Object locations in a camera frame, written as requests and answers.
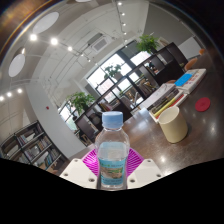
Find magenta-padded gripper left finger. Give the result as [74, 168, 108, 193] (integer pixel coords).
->
[59, 148, 101, 190]

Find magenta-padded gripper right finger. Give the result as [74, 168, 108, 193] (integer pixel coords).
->
[125, 147, 164, 190]

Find clear blue-capped water bottle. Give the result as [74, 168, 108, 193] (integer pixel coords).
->
[94, 111, 131, 191]

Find tall bookshelf with books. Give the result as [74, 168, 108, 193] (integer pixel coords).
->
[0, 120, 68, 174]

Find cream ceramic mug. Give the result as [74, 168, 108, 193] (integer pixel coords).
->
[157, 105, 189, 144]

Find large flat white book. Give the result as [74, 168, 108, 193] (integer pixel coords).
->
[148, 94, 189, 124]

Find yellow-spined book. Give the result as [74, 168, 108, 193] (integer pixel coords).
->
[152, 94, 184, 118]

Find potted green plant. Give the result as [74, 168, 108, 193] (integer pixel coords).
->
[103, 63, 124, 81]
[135, 33, 160, 55]
[65, 91, 96, 116]

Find dark-spined book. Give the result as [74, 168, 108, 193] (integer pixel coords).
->
[148, 89, 183, 114]

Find white-covered book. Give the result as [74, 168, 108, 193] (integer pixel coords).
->
[139, 83, 177, 110]

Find red-spined thin book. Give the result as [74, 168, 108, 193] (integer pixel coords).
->
[168, 94, 187, 109]

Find flat round red coaster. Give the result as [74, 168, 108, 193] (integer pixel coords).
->
[194, 96, 212, 113]

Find low dark shelf unit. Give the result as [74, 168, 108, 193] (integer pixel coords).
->
[74, 41, 189, 148]

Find ceiling air conditioner unit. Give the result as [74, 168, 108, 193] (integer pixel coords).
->
[87, 32, 113, 53]

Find ceiling lights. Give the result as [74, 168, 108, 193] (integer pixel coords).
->
[0, 0, 129, 103]

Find white wall radiator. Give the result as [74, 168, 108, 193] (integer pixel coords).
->
[177, 35, 203, 60]

